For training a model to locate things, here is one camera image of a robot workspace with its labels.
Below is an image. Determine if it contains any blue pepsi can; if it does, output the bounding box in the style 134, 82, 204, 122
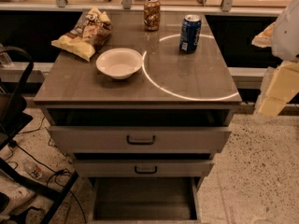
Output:
179, 14, 202, 53

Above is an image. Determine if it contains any white bowl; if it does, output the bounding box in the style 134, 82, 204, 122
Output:
96, 48, 143, 79

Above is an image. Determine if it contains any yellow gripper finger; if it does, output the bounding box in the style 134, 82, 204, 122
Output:
258, 61, 299, 118
251, 22, 275, 48

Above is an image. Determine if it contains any black floor cable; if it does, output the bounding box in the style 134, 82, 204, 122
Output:
7, 115, 88, 224

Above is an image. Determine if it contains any brown patterned drink can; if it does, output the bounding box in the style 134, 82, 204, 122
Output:
143, 0, 161, 31

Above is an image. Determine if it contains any middle drawer with black handle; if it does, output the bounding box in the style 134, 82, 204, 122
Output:
73, 153, 214, 177

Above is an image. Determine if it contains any drawer with black handle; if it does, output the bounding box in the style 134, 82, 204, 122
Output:
46, 108, 233, 155
73, 153, 214, 177

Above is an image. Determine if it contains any top drawer with black handle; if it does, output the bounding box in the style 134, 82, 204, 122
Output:
46, 108, 233, 155

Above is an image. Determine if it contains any clear plastic water bottle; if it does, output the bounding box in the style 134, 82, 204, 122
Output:
22, 160, 42, 178

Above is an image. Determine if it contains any grey drawer cabinet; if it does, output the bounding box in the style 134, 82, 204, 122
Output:
33, 10, 243, 224

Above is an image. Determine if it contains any black chair frame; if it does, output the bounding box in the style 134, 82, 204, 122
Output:
0, 47, 78, 224

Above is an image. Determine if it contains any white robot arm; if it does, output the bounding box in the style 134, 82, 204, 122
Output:
251, 0, 299, 118

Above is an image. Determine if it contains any open bottom drawer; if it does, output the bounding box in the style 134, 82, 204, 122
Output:
88, 177, 202, 224

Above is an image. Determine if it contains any yellow brown chip bag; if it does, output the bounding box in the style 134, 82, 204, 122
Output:
51, 7, 112, 62

